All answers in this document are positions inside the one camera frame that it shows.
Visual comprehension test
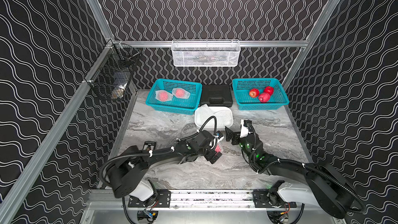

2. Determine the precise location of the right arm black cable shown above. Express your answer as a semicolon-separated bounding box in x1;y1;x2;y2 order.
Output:
245;121;368;215

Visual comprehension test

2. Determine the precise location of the teal basket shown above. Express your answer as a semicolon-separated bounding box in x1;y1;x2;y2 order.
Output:
146;79;202;115
232;78;289;111

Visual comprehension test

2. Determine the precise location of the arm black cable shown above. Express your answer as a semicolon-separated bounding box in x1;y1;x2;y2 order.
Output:
98;116;218;190
245;121;368;215

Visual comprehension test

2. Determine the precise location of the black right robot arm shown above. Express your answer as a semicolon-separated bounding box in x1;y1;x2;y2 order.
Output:
225;127;365;219

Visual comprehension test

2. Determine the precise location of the black plastic tool case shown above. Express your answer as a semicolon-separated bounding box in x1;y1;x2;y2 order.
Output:
199;85;233;108

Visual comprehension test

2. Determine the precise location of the white plastic tub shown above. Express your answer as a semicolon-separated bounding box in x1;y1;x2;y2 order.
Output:
197;106;233;131

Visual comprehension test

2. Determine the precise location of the teal basket right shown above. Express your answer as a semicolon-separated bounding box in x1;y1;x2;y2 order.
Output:
232;78;289;111

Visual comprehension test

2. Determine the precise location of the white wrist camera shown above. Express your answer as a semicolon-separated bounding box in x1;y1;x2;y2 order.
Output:
214;131;224;143
240;119;252;138

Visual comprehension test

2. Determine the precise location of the teal basket left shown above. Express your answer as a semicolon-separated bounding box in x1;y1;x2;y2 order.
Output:
146;79;202;115

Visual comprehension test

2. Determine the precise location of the clear wall basket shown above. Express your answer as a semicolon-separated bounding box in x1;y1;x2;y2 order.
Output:
171;39;241;67

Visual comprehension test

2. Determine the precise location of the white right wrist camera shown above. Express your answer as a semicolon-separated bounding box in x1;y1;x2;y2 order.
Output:
240;119;252;138

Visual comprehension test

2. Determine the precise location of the black wire wall basket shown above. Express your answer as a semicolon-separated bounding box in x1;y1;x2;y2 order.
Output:
87;40;143;102

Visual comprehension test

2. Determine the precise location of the metal base rail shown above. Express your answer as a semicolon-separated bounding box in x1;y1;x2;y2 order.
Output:
80;189;344;224

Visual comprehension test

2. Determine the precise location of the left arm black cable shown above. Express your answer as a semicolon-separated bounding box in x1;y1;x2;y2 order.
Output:
98;116;218;190

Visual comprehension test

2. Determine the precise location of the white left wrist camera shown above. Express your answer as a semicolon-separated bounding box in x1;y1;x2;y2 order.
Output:
214;131;224;143

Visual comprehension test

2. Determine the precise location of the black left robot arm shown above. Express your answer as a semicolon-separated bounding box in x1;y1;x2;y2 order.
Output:
99;130;223;202

